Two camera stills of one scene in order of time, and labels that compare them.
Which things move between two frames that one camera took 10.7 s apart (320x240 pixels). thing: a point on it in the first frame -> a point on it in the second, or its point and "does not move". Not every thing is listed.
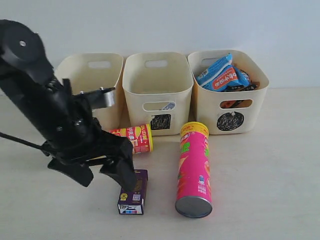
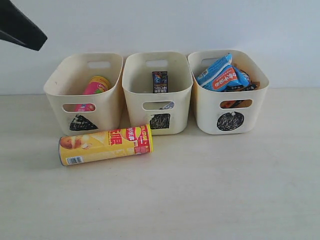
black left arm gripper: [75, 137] -> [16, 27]
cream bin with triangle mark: [89, 72] does not move
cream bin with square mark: [158, 87] does not move
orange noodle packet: [240, 103] -> [231, 76]
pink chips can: [194, 189] -> [95, 85]
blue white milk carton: [170, 106] does not move
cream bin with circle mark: [232, 112] does not move
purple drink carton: [132, 202] -> [160, 81]
